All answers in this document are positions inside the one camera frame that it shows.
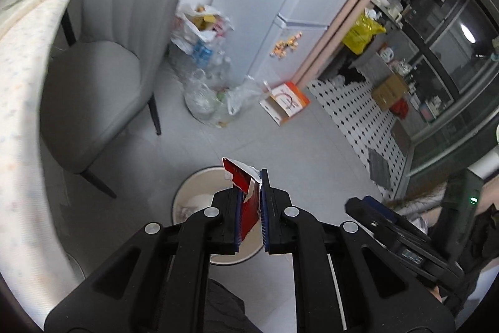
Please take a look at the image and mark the small yellow fridge magnets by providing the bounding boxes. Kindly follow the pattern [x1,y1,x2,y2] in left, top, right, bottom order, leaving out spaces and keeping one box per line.
[270,32,304,58]

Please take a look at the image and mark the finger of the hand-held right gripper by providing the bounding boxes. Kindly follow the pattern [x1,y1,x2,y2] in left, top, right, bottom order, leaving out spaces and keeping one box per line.
[344,197,466,291]
[362,196,429,244]

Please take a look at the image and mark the red white wrapper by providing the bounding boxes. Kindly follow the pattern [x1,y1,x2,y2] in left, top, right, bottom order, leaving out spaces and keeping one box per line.
[222,157,263,242]

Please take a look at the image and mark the brown cardboard box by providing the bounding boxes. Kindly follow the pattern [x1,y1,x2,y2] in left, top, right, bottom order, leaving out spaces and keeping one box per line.
[371,75,410,111]

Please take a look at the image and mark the grey upholstered chair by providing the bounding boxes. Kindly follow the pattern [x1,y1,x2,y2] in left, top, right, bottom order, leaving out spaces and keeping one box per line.
[39,0,217,199]

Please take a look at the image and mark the clear bag of bottles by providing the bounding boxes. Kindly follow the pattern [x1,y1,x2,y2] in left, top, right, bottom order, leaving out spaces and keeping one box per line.
[167,40,269,129]

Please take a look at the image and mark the yellow plastic bag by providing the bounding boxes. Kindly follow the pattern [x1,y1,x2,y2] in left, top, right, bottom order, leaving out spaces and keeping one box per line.
[342,11,386,55]

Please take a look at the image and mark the white waste bin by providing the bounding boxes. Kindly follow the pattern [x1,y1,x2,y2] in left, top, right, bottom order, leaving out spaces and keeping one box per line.
[172,167,266,265]

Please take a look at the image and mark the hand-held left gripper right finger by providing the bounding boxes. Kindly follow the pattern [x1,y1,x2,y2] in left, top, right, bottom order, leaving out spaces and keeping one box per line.
[259,168,456,333]

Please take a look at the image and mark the floral tablecloth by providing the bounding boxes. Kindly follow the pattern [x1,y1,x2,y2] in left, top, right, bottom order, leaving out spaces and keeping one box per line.
[0,0,88,322]

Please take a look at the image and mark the grey ribbed mat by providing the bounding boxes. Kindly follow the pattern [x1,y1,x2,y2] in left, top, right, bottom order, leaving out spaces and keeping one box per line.
[368,149,392,187]

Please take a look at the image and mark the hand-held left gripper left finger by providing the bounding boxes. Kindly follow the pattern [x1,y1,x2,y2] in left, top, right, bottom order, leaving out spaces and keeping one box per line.
[44,187,244,333]

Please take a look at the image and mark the red bag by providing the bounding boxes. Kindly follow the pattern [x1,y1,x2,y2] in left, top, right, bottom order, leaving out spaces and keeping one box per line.
[390,99,410,119]

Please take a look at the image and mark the glass sliding door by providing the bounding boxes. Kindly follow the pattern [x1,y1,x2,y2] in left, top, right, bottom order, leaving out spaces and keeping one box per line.
[405,0,499,178]

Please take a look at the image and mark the furry slipper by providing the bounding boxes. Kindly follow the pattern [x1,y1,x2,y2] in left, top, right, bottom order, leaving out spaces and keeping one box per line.
[386,183,445,236]

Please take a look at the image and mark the person's dark trousers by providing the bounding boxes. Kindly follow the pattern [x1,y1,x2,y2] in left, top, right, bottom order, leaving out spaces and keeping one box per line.
[208,278,266,333]

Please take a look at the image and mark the white bag yellow packets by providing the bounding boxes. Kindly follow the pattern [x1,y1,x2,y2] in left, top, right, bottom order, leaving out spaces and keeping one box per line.
[172,2,235,56]

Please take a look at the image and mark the orange white box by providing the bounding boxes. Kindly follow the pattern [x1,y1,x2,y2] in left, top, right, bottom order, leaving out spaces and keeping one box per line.
[259,81,311,126]

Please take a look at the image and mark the pink door frame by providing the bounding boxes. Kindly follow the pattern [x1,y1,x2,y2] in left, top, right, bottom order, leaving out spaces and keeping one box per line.
[292,0,414,84]

